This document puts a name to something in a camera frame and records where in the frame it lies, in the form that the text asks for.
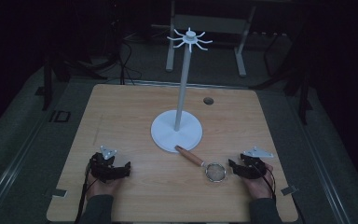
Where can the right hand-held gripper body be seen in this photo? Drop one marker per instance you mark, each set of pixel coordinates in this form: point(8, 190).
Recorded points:
point(256, 168)

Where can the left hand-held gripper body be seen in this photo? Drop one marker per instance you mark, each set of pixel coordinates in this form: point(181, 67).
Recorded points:
point(101, 166)

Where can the white hook stand rack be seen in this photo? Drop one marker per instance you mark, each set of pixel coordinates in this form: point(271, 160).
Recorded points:
point(176, 132)

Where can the person's right hand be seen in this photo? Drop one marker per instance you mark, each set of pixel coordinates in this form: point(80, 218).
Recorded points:
point(261, 186)

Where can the person's left hand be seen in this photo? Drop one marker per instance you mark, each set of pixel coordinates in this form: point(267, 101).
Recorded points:
point(102, 188)

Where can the grey tape piece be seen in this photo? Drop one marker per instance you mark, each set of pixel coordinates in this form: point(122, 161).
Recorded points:
point(59, 193)
point(289, 190)

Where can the black metal stand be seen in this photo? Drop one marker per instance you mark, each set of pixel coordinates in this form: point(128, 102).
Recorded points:
point(62, 67)
point(295, 77)

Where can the black rectangular floor frame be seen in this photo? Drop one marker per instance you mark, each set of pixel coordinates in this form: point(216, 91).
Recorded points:
point(60, 116)

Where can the grey metal desk frame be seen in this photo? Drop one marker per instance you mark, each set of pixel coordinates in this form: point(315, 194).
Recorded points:
point(211, 25)

